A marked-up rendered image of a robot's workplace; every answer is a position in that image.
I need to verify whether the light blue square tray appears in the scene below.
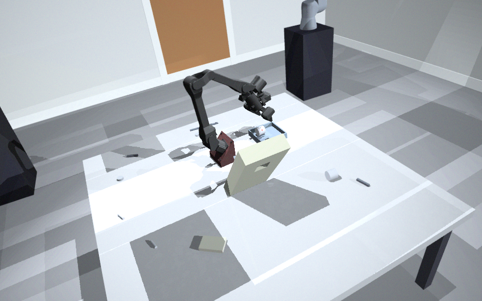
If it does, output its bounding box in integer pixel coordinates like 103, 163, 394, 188
248, 122, 288, 143

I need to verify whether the white cylinder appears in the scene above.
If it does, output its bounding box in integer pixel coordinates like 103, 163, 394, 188
255, 125, 266, 136

